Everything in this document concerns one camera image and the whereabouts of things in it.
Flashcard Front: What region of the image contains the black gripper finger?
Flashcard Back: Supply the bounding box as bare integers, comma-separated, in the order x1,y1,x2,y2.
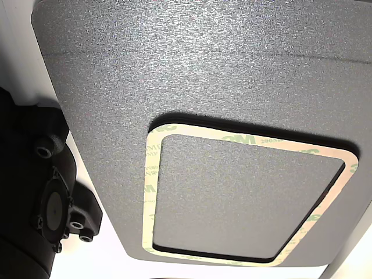
0,85,104,255

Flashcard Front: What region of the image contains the beige adhesive tape frame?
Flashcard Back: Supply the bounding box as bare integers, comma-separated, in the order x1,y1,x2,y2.
141,123,360,267

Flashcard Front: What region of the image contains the dark gray foam pad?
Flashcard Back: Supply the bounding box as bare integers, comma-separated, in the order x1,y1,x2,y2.
31,0,372,267

